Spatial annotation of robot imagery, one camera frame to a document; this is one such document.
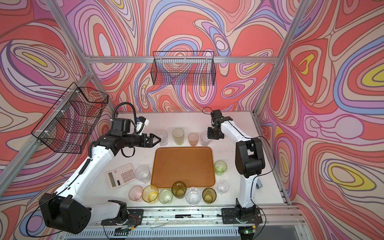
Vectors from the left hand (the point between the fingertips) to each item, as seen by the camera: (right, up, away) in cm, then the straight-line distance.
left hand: (156, 138), depth 77 cm
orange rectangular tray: (+19, -18, +15) cm, 30 cm away
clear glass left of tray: (-11, -22, +11) cm, 27 cm away
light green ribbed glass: (+36, -18, +12) cm, 42 cm away
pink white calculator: (-23, -22, +9) cm, 33 cm away
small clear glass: (+36, -27, +4) cm, 45 cm away
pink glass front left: (-12, -30, +3) cm, 33 cm away
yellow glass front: (-4, -30, +3) cm, 31 cm away
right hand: (+32, -2, +19) cm, 38 cm away
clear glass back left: (-1, +1, +21) cm, 21 cm away
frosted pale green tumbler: (+10, 0, +17) cm, 19 cm away
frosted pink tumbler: (+19, -2, +24) cm, 31 cm away
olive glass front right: (+28, -32, +3) cm, 42 cm away
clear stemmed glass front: (+19, -32, +4) cm, 38 cm away
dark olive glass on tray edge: (+12, -28, +4) cm, 31 cm away
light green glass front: (+4, -32, +3) cm, 32 cm away
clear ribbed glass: (+26, -2, +12) cm, 29 cm away
